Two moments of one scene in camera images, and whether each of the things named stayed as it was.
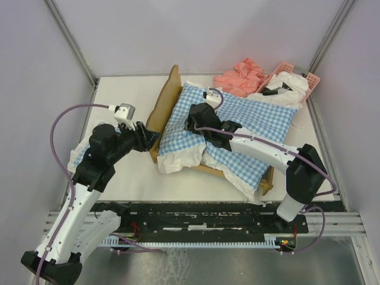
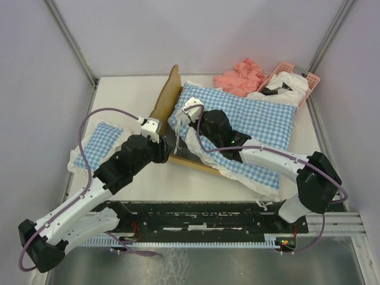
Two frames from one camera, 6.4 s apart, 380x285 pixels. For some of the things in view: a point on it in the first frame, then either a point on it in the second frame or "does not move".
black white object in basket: x=267 y=91 does not move
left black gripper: x=145 y=138 to x=162 y=149
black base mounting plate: x=202 y=221 does not move
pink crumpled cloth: x=245 y=79 does not move
